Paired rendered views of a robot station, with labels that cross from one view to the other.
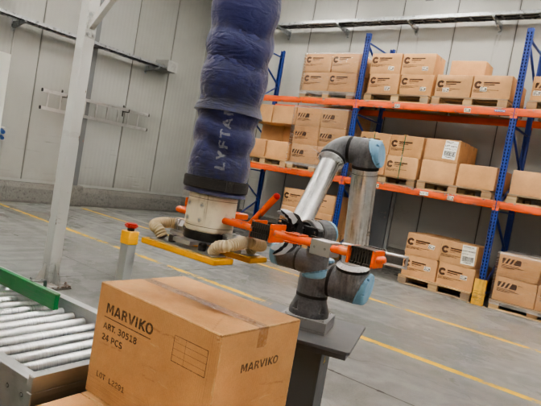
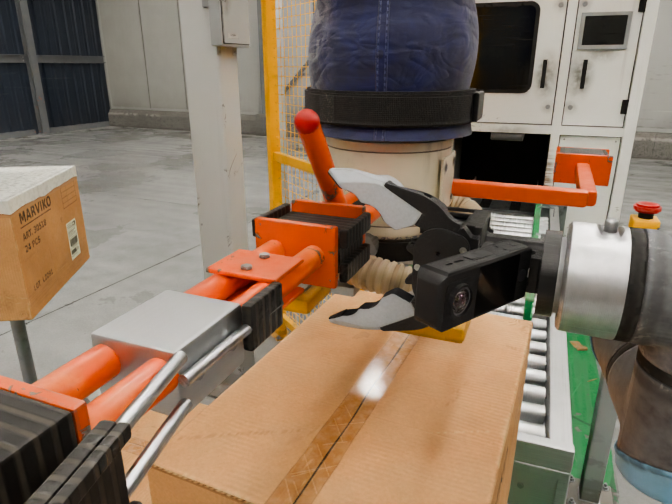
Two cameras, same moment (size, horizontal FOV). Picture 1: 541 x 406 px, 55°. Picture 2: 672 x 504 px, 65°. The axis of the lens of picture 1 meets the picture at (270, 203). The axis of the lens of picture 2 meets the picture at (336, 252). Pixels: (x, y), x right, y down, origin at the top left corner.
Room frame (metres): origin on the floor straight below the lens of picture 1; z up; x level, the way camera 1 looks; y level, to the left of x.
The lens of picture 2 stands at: (1.60, -0.49, 1.40)
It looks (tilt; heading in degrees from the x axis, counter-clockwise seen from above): 19 degrees down; 77
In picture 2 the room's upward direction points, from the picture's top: straight up
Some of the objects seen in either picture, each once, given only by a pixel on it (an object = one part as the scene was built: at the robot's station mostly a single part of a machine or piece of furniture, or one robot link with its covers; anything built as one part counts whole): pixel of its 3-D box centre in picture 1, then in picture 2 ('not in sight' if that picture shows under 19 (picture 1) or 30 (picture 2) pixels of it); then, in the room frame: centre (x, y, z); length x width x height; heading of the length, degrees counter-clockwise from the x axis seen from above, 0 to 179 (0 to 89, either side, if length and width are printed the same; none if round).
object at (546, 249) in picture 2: (295, 231); (482, 261); (1.82, -0.10, 1.24); 0.12 x 0.09 x 0.08; 144
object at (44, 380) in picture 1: (112, 363); (417, 422); (2.03, 0.51, 0.58); 0.70 x 0.03 x 0.06; 146
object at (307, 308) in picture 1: (310, 303); not in sight; (2.45, -0.27, 0.86); 0.19 x 0.19 x 0.10
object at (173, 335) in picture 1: (191, 354); (377, 477); (1.83, 0.19, 0.74); 0.60 x 0.40 x 0.40; 52
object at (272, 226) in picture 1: (267, 230); (313, 240); (1.69, -0.01, 1.24); 0.10 x 0.08 x 0.06; 145
